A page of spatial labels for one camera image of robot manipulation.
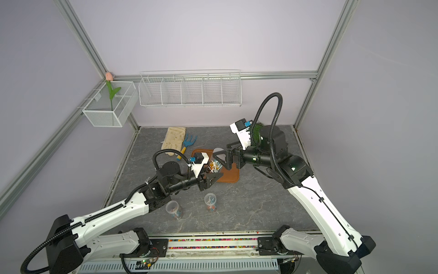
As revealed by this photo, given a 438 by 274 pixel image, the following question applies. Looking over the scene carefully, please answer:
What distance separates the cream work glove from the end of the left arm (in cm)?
52

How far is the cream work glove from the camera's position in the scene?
3.64ft

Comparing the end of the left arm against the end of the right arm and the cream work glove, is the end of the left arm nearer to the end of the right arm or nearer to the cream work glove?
the end of the right arm

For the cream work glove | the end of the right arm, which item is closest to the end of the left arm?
the end of the right arm

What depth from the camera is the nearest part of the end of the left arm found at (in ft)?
1.99
